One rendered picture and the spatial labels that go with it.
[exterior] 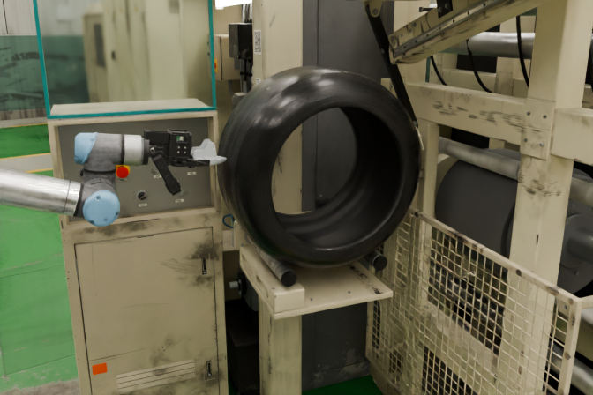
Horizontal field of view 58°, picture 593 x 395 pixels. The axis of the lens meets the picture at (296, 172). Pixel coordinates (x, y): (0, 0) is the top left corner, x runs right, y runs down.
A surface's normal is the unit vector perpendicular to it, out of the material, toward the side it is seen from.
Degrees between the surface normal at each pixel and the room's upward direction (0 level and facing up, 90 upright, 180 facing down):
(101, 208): 90
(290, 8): 90
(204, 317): 90
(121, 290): 90
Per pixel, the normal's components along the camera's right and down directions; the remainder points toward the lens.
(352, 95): 0.37, 0.06
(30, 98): 0.52, 0.22
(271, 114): -0.25, -0.29
